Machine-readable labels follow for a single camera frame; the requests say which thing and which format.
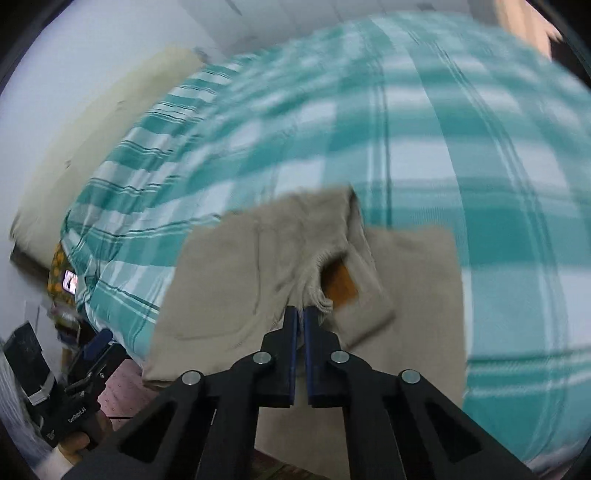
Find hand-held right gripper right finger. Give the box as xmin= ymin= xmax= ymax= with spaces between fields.
xmin=303 ymin=306 xmax=550 ymax=480

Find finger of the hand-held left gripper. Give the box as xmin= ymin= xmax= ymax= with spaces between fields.
xmin=65 ymin=329 xmax=127 ymax=398

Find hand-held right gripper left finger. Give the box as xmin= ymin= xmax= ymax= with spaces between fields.
xmin=60 ymin=305 xmax=298 ymax=480

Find khaki pants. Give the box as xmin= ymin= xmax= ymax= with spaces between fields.
xmin=141 ymin=185 xmax=467 ymax=480

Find person's left hand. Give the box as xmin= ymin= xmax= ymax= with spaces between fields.
xmin=59 ymin=431 xmax=94 ymax=466

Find orange patterned cloth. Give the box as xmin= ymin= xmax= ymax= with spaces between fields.
xmin=46 ymin=242 xmax=77 ymax=305

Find green white checked bed sheet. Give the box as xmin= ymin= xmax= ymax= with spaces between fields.
xmin=60 ymin=11 xmax=591 ymax=472

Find cream headboard cushion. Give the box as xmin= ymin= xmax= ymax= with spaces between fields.
xmin=11 ymin=46 xmax=208 ymax=259

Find pale wooden door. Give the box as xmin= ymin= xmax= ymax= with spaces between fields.
xmin=494 ymin=0 xmax=564 ymax=61

